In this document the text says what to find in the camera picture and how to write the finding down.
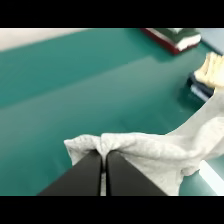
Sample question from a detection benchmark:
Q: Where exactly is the light grey garment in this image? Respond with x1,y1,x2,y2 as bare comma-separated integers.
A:
63,90,224,197

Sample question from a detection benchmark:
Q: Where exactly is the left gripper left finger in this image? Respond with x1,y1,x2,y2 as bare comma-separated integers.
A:
38,149,103,197

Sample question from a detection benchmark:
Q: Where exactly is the white garment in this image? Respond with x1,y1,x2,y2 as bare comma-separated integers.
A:
146,28,202,52

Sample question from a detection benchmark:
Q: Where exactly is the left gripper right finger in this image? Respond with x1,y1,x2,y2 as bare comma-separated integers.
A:
105,150,168,197

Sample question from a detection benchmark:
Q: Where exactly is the dark blue garment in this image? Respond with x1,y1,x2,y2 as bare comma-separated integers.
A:
186,72,216,103

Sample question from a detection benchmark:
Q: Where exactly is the dark green garment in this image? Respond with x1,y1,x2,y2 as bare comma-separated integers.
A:
156,28,201,44

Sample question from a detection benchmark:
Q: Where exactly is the cream garment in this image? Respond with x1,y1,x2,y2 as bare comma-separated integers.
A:
193,51,224,90

